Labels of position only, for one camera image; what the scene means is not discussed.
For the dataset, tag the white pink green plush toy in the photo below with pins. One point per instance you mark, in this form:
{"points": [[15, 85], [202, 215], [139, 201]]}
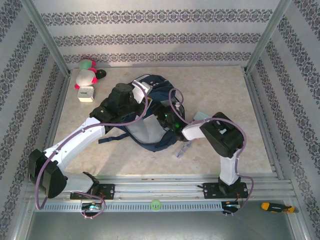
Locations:
{"points": [[85, 77]]}

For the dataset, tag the aluminium frame post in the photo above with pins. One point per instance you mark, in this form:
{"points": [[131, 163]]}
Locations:
{"points": [[42, 32], [270, 30]]}

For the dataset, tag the navy blue backpack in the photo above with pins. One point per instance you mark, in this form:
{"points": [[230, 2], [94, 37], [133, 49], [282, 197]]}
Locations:
{"points": [[145, 130]]}

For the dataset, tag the white square clock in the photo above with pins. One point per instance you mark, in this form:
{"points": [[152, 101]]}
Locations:
{"points": [[86, 93]]}

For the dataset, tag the black round disc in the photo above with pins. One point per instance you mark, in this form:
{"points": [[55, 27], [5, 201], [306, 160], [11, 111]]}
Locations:
{"points": [[101, 74]]}

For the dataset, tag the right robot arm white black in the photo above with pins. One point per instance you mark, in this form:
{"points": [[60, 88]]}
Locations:
{"points": [[227, 170]]}

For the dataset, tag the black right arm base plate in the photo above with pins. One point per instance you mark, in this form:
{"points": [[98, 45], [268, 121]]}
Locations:
{"points": [[211, 191]]}

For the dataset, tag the yellow black screwdriver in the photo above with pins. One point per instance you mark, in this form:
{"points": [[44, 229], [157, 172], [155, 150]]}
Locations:
{"points": [[275, 207]]}

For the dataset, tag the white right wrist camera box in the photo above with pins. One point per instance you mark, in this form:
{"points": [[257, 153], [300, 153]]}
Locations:
{"points": [[177, 105]]}

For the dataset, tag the clear pen pouch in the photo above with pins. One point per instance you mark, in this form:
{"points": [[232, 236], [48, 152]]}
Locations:
{"points": [[181, 150]]}

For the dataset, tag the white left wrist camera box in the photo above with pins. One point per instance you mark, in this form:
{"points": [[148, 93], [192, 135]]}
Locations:
{"points": [[140, 91]]}

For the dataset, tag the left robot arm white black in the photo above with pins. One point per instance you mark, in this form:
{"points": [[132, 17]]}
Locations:
{"points": [[80, 140]]}

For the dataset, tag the aluminium table edge rail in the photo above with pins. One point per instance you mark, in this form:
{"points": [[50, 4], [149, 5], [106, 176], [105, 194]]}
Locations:
{"points": [[257, 107], [61, 100]]}

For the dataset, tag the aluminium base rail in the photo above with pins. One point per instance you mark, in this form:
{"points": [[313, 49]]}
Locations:
{"points": [[160, 191]]}

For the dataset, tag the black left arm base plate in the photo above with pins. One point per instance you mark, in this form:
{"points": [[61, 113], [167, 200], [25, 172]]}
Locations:
{"points": [[107, 191]]}

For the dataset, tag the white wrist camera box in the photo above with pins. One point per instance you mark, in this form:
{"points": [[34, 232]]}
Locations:
{"points": [[140, 91], [177, 105]]}

